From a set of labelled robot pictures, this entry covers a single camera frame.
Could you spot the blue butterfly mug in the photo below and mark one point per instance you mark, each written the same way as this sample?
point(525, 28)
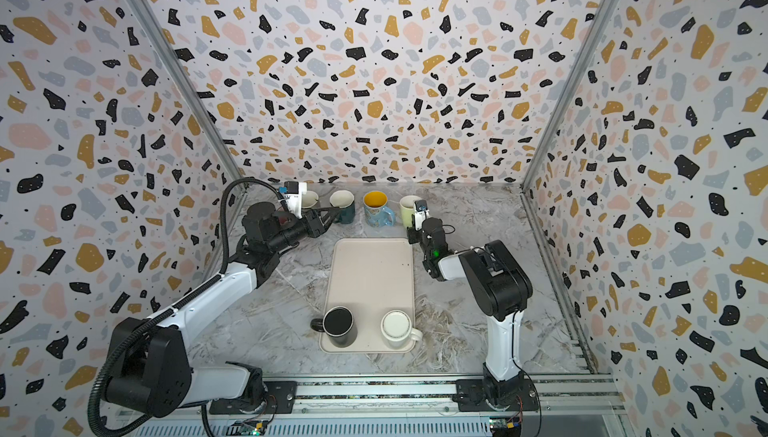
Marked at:
point(377, 212)

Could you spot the metal right corner post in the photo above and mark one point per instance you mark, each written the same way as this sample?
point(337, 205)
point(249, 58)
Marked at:
point(582, 61)

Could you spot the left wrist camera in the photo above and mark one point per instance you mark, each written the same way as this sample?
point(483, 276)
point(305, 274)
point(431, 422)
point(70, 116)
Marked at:
point(292, 193)

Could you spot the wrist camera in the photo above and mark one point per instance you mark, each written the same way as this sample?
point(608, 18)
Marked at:
point(421, 213)
point(292, 193)

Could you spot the grey mug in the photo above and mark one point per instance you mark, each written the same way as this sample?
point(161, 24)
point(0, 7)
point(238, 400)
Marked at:
point(309, 199)

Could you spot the light green mug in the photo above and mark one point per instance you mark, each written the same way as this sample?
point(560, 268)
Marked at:
point(408, 210)

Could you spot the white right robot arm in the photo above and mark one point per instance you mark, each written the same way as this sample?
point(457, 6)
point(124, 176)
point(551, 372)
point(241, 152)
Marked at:
point(501, 290)

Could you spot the metal corner post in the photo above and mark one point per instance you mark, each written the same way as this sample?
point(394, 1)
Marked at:
point(582, 61)
point(167, 56)

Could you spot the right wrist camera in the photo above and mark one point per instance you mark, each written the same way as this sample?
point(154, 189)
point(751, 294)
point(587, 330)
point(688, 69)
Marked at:
point(421, 213)

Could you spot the white mug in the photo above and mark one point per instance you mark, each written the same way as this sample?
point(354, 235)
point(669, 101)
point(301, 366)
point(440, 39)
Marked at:
point(398, 330)

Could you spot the metal left corner post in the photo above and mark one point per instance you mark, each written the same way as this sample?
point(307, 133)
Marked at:
point(167, 56)

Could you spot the dark green mug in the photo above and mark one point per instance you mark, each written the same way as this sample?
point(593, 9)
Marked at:
point(344, 201)

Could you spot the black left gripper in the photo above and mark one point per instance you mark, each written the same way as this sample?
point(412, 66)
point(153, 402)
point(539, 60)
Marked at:
point(313, 224)

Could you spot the cream plastic tray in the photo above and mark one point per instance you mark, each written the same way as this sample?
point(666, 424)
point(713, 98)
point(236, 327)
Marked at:
point(371, 277)

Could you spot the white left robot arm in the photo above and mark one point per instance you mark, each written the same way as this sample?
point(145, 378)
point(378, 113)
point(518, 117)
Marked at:
point(148, 368)

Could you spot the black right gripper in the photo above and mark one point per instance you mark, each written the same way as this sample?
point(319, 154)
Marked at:
point(420, 231)

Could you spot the black mug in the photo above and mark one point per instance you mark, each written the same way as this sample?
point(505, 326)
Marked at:
point(338, 324)

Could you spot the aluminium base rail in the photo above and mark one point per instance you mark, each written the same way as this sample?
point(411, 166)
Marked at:
point(426, 405)

